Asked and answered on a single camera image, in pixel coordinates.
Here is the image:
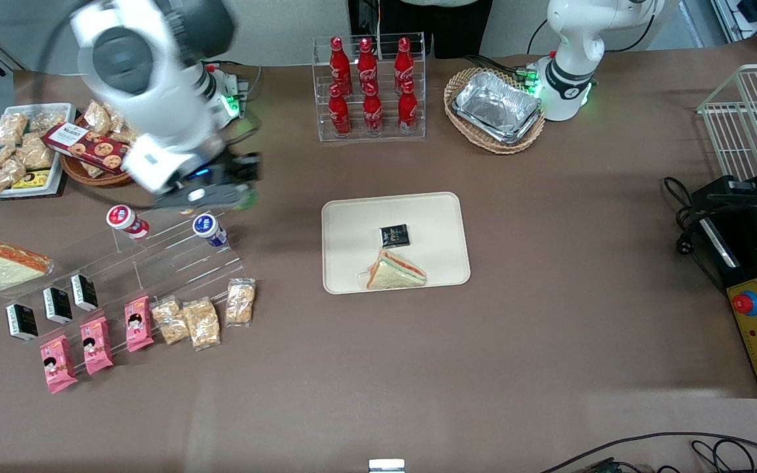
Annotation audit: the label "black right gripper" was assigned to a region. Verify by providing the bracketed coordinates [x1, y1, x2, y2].
[154, 152, 263, 212]

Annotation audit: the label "blue gum bottle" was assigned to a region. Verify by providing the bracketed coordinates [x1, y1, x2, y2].
[192, 213, 228, 248]

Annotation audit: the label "red gum bottle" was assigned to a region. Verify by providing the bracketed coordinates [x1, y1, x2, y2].
[106, 204, 150, 240]

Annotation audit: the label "beige plastic tray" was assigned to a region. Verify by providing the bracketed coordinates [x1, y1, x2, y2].
[321, 191, 472, 295]

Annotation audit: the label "clear acrylic stepped stand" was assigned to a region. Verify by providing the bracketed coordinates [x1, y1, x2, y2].
[4, 197, 248, 349]

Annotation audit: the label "clear bag of granola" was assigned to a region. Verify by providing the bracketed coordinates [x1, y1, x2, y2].
[183, 297, 222, 352]
[225, 278, 256, 327]
[151, 296, 190, 346]

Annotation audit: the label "red cola bottle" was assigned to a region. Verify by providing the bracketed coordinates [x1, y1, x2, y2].
[329, 36, 353, 96]
[398, 80, 419, 135]
[357, 37, 379, 93]
[394, 36, 415, 93]
[362, 82, 384, 137]
[328, 82, 352, 137]

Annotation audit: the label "clear acrylic bottle rack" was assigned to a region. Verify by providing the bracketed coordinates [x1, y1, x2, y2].
[311, 32, 427, 143]

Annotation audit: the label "red cookie box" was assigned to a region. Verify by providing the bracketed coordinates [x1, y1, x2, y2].
[41, 122, 131, 175]

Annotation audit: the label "wicker basket with snacks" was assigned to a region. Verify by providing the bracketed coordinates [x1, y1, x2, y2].
[60, 101, 139, 189]

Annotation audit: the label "small black snack packet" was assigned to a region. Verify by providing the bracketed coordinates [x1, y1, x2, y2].
[380, 224, 411, 248]

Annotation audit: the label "pink snack packet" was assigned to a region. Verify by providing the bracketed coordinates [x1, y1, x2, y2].
[39, 335, 79, 395]
[124, 295, 155, 353]
[80, 316, 115, 376]

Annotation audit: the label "wrapped triangle sandwich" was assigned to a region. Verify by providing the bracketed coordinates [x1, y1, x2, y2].
[357, 248, 428, 291]
[0, 239, 57, 294]

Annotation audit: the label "white rectangular snack dish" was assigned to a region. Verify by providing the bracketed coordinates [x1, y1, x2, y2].
[0, 103, 77, 199]

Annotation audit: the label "small black carton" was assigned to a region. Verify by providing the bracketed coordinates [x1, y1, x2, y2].
[70, 273, 99, 312]
[5, 302, 39, 341]
[43, 286, 74, 325]

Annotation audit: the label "yellow snack packet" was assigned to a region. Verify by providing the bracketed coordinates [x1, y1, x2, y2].
[12, 169, 52, 190]

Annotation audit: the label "wicker basket with foil trays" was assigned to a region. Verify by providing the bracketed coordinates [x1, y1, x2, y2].
[444, 66, 547, 156]

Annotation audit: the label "person in black clothing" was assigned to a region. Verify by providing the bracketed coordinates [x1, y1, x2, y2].
[348, 0, 494, 58]

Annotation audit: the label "stacked aluminium foil trays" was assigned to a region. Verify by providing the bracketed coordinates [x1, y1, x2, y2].
[452, 71, 543, 144]

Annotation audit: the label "black power cable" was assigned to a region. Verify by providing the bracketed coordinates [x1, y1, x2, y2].
[664, 176, 727, 293]

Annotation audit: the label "white wire basket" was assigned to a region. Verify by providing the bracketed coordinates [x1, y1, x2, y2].
[697, 62, 757, 181]

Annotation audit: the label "grey cable at right arm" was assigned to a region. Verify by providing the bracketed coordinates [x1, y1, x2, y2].
[206, 60, 264, 101]

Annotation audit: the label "metal frame shelf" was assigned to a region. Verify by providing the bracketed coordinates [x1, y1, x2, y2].
[710, 0, 757, 55]

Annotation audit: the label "black cable bundle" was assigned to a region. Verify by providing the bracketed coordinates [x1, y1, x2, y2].
[539, 432, 757, 473]

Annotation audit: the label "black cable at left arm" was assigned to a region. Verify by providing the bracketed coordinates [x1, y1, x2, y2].
[470, 18, 551, 74]

